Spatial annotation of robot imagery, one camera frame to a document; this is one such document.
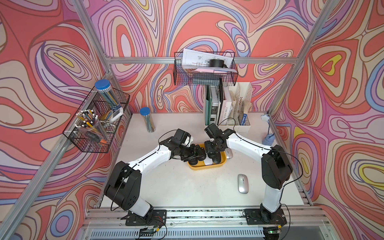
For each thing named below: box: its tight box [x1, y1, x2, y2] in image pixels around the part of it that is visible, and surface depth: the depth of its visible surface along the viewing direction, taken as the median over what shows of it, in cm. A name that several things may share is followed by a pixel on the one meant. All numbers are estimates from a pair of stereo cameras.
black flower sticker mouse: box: [188, 158, 198, 165], surface depth 93 cm
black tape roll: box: [209, 59, 229, 69], surface depth 84 cm
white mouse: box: [203, 154, 213, 166], surface depth 93 cm
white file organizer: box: [204, 81, 253, 134], surface depth 101 cm
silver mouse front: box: [237, 174, 249, 194], surface depth 86 cm
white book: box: [219, 86, 233, 126], surface depth 95 cm
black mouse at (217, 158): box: [212, 151, 221, 164], surface depth 94 cm
